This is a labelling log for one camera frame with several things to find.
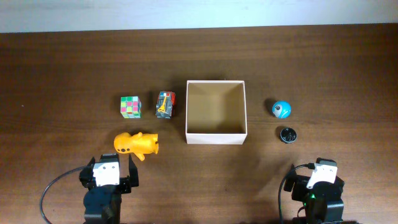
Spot yellow toy dog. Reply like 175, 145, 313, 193
114, 132, 159, 161

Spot colourful puzzle cube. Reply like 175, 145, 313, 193
120, 96, 142, 119

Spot blue toy ball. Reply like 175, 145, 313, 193
272, 101, 292, 119

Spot red grey toy car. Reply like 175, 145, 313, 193
155, 91, 175, 119

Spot white cardboard box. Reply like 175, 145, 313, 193
185, 80, 248, 144

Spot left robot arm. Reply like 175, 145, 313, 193
79, 154, 139, 224

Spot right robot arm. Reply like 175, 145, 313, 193
278, 161, 345, 224

